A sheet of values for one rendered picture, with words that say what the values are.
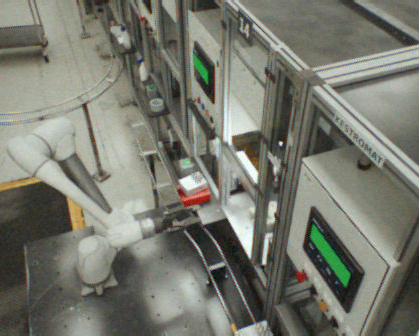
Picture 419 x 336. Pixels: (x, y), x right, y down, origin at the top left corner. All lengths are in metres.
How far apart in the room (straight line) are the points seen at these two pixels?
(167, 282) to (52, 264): 0.64
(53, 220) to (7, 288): 0.62
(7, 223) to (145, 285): 1.74
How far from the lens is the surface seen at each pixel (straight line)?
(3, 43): 5.91
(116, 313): 2.35
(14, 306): 3.37
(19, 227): 3.80
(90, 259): 2.26
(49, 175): 2.06
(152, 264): 2.48
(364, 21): 1.72
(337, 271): 1.34
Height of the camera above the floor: 2.68
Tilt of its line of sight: 42 degrees down
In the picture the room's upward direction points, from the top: straight up
